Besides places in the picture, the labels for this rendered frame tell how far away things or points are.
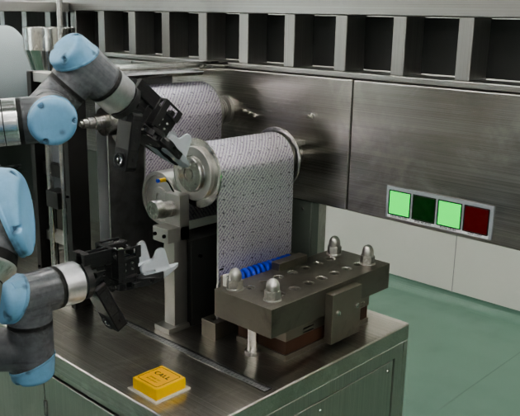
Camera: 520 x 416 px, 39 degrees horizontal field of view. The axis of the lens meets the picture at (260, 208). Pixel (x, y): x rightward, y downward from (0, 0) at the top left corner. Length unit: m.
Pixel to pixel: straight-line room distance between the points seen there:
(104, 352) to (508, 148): 0.90
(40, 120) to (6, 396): 0.90
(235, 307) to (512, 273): 2.86
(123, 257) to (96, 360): 0.27
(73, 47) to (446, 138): 0.75
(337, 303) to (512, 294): 2.75
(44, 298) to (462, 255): 3.29
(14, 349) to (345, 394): 0.69
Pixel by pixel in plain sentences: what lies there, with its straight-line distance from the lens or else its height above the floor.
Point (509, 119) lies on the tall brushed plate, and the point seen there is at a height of 1.39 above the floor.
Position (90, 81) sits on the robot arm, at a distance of 1.34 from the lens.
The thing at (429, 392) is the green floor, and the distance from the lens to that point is 3.40.
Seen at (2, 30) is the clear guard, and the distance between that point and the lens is 2.39.
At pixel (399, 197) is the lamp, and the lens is 1.62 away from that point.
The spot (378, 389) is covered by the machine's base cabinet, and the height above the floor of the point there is 0.77.
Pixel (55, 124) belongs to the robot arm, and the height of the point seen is 1.40.
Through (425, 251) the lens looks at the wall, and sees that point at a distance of 4.44.
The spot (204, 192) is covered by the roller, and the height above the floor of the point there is 1.22.
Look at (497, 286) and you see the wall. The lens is 4.27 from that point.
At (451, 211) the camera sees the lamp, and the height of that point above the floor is 1.19.
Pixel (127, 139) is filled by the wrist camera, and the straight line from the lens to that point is 1.42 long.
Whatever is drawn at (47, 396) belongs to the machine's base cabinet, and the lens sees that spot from 1.73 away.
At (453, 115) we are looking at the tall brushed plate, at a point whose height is 1.39.
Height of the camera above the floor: 1.57
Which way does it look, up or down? 15 degrees down
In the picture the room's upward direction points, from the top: 1 degrees clockwise
